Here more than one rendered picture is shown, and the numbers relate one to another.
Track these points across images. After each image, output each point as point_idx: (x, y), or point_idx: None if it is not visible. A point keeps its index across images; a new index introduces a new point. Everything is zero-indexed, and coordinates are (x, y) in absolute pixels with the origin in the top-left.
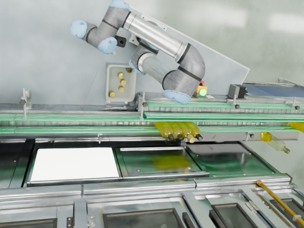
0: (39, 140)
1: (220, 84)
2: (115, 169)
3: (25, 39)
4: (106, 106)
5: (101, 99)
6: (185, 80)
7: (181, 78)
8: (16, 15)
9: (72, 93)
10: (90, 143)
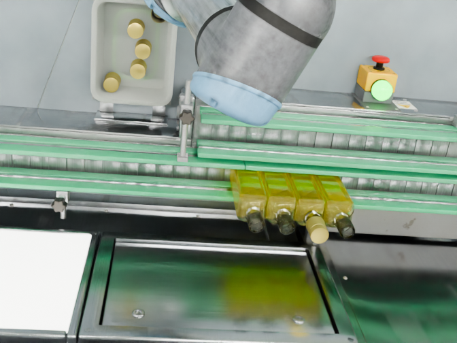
0: None
1: (443, 71)
2: (70, 305)
3: None
4: (97, 116)
5: (87, 95)
6: (253, 41)
7: (242, 30)
8: None
9: (5, 75)
10: (49, 216)
